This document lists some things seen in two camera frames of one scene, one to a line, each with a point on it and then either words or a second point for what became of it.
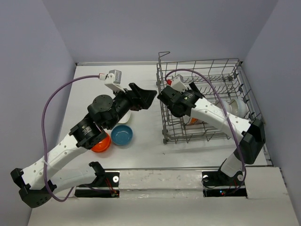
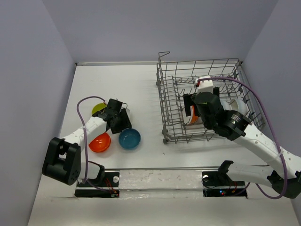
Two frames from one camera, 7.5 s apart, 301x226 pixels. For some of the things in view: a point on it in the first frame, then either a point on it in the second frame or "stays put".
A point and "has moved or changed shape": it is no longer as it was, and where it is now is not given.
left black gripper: (143, 99) → (125, 123)
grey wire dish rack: (224, 82) stays put
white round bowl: (238, 107) stays put
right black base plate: (217, 178) stays put
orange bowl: (103, 145) stays put
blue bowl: (122, 135) has moved or changed shape
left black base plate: (112, 180) stays put
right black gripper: (195, 89) → (187, 98)
